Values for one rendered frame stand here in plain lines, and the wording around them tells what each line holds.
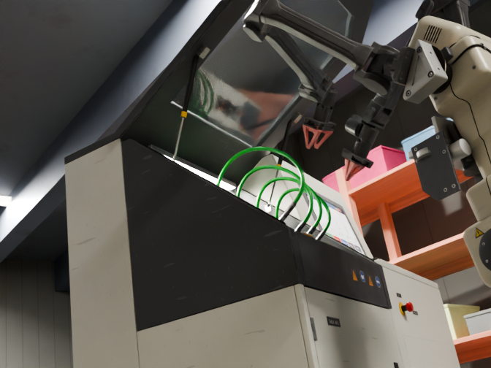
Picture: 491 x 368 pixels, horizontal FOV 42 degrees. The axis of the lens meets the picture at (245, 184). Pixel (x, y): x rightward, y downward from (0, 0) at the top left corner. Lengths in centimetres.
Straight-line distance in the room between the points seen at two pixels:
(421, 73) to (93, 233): 123
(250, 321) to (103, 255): 63
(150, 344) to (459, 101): 112
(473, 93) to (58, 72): 370
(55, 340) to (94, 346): 650
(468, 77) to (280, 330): 80
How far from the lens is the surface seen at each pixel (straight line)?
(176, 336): 196
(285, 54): 194
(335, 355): 184
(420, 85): 157
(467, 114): 168
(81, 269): 227
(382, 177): 437
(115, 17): 442
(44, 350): 860
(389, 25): 447
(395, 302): 243
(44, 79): 499
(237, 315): 184
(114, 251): 218
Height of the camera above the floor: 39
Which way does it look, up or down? 23 degrees up
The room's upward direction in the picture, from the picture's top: 9 degrees counter-clockwise
